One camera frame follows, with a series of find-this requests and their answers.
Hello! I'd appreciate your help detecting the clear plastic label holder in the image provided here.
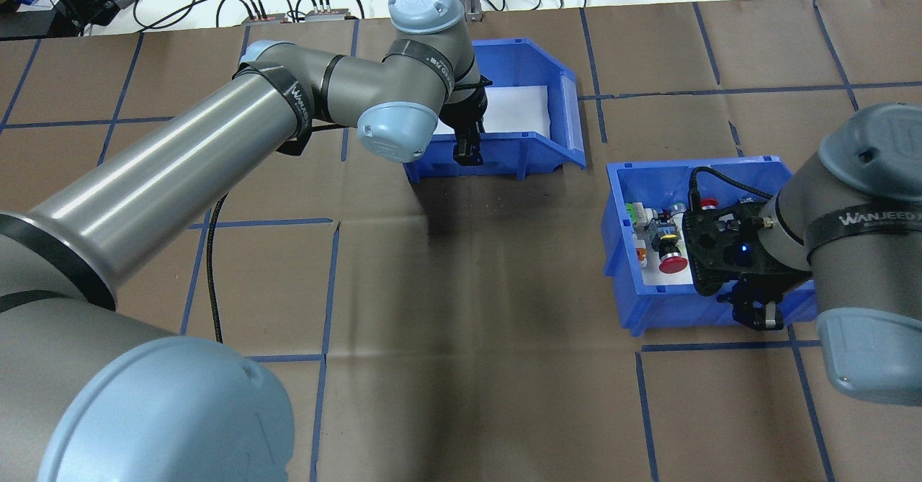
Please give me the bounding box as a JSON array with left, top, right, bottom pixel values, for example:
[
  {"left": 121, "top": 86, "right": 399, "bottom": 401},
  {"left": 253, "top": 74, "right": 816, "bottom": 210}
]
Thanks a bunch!
[{"left": 556, "top": 79, "right": 583, "bottom": 168}]

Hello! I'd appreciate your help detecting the black velcro cable strap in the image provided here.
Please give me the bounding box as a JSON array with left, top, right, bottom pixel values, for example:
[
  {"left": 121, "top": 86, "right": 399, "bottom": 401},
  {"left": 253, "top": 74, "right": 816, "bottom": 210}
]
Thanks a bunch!
[
  {"left": 803, "top": 205, "right": 922, "bottom": 256},
  {"left": 385, "top": 39, "right": 455, "bottom": 97},
  {"left": 238, "top": 64, "right": 314, "bottom": 155}
]

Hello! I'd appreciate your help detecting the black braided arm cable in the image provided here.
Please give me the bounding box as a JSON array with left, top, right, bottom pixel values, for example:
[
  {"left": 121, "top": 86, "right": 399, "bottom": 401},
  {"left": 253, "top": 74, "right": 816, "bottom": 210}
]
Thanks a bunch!
[{"left": 206, "top": 192, "right": 230, "bottom": 344}]

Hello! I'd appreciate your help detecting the red mushroom emergency stop button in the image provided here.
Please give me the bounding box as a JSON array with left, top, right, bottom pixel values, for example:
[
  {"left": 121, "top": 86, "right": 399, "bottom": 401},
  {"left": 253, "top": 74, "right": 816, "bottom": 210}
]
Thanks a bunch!
[{"left": 647, "top": 221, "right": 689, "bottom": 275}]

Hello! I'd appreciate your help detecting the blue plastic battery bin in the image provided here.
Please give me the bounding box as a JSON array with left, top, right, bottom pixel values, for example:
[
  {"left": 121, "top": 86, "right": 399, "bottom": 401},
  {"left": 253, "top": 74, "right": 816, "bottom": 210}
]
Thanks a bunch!
[{"left": 402, "top": 37, "right": 586, "bottom": 182}]

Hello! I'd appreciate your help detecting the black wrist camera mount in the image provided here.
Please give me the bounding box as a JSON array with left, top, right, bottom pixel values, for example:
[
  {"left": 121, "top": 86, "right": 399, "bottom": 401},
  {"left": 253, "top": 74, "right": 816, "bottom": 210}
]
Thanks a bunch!
[{"left": 683, "top": 205, "right": 768, "bottom": 297}]

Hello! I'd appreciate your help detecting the blue plastic push-button bin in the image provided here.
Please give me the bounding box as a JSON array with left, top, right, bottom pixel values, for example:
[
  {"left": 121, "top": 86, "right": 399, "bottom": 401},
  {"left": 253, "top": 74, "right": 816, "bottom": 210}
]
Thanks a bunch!
[{"left": 604, "top": 155, "right": 818, "bottom": 337}]

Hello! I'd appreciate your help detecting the black camera cable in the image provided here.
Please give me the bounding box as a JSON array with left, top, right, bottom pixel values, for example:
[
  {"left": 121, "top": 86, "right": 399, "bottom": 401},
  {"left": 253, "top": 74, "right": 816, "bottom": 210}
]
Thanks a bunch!
[{"left": 688, "top": 166, "right": 779, "bottom": 213}]

